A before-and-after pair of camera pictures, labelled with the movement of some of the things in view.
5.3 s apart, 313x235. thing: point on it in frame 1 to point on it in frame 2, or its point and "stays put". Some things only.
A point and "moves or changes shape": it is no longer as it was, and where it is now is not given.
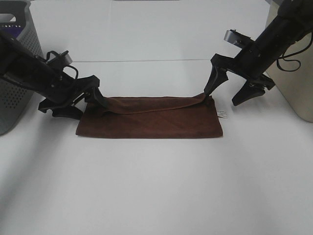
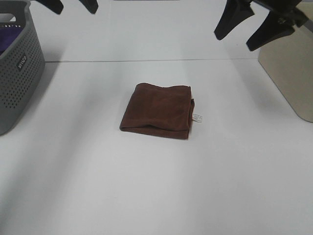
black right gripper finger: x=95 y=95 to x=91 y=5
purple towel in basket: x=13 y=32 stays put
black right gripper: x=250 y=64 to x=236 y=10
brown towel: x=150 y=118 moves or changes shape
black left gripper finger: x=255 y=86 to x=274 y=27
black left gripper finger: x=72 y=112 to x=56 y=6
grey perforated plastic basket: x=17 y=102 stays put
